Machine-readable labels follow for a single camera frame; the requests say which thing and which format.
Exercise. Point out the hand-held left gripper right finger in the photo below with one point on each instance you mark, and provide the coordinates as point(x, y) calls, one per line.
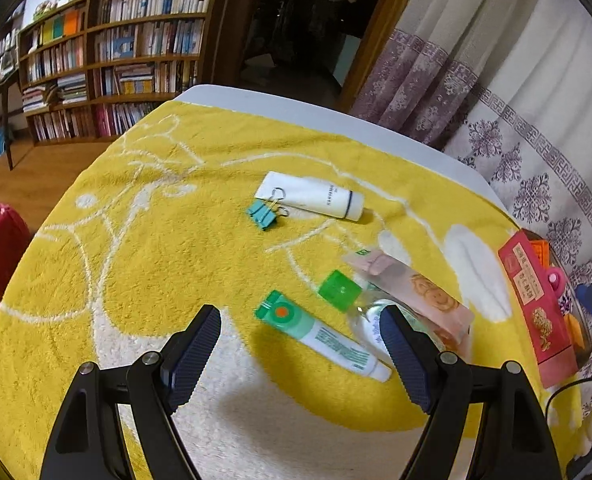
point(406, 355)

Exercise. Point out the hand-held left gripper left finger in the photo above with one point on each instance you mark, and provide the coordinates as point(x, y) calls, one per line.
point(196, 355)

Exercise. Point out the red cardboard box container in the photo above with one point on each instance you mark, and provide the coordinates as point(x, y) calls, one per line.
point(536, 310)

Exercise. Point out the green white ointment tube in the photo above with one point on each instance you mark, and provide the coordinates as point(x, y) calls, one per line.
point(326, 342)

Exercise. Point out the white cream tube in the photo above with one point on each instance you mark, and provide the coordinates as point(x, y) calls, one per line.
point(311, 195)

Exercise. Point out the large orange block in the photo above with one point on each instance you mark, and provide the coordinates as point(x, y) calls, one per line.
point(576, 332)

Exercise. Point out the pink plastic clip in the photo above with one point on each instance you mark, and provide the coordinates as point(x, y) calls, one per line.
point(556, 278)

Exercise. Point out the clear green-capped bottle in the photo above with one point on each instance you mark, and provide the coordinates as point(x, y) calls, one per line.
point(366, 310)

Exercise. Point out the pink patterned packet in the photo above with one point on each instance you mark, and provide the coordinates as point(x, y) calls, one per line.
point(411, 290)

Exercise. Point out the studded orange block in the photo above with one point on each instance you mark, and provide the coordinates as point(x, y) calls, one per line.
point(541, 251)

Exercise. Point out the yellow patterned towel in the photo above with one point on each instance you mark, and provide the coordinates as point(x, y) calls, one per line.
point(176, 260)

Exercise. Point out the teal binder clip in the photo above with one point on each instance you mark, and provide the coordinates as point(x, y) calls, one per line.
point(266, 215)

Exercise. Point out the white purple-patterned curtain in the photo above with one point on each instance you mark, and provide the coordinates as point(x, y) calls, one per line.
point(551, 110)

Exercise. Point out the sheer purple-band curtain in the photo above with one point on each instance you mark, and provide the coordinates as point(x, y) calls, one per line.
point(416, 75)

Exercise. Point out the wooden bookshelf with books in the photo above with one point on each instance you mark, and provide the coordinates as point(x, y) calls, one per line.
point(126, 65)

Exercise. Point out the wooden door frame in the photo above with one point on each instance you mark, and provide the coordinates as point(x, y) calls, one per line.
point(376, 35)

